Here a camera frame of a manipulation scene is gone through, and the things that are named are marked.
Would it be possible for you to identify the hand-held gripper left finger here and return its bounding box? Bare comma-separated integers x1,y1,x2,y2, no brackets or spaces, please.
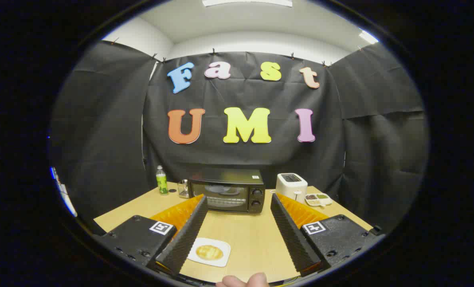
94,194,209,276

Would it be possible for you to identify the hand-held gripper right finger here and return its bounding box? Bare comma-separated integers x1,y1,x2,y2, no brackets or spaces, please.
270,193,383,277

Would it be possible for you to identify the golden bread bun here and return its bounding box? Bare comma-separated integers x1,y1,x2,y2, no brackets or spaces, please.
196,245,224,261

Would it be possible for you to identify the black toaster oven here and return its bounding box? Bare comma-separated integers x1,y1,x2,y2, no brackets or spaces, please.
188,169,266,214

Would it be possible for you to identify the white pop-up toaster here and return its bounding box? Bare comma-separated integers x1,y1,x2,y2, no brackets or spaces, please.
276,173,308,203

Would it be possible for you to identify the white square plate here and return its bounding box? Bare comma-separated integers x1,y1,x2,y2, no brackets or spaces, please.
187,238,231,267

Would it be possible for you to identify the white divided dish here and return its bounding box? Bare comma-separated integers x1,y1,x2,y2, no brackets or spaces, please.
305,193,333,207

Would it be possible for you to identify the green label plastic bottle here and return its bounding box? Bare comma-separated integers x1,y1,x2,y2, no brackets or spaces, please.
156,165,169,195

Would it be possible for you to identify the white and blue object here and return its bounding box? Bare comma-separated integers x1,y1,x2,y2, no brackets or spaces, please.
50,167,78,218

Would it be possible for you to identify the small ceiling light panel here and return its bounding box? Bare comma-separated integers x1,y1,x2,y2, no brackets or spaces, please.
358,30,379,44

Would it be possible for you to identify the long ceiling light panel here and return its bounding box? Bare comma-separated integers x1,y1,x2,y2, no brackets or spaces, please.
202,0,293,8

